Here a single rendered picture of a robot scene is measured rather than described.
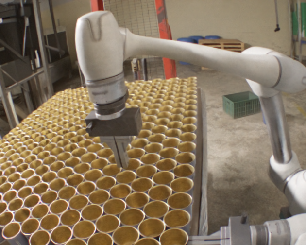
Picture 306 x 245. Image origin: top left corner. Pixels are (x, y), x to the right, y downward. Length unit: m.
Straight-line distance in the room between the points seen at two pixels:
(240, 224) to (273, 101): 0.50
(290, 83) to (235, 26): 8.71
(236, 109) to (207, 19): 5.86
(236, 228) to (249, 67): 0.40
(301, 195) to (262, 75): 0.62
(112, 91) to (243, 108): 3.51
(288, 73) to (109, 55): 0.48
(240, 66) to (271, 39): 9.18
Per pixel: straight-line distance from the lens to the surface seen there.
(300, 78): 0.74
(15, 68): 4.96
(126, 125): 0.56
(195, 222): 0.71
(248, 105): 3.99
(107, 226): 0.70
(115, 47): 0.50
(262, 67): 0.64
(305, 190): 1.08
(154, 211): 0.70
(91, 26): 0.50
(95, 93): 0.53
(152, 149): 0.94
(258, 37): 9.61
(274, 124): 0.97
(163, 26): 1.76
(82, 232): 0.70
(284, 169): 1.14
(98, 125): 0.58
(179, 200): 0.71
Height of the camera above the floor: 1.63
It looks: 24 degrees down
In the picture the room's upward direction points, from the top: 8 degrees counter-clockwise
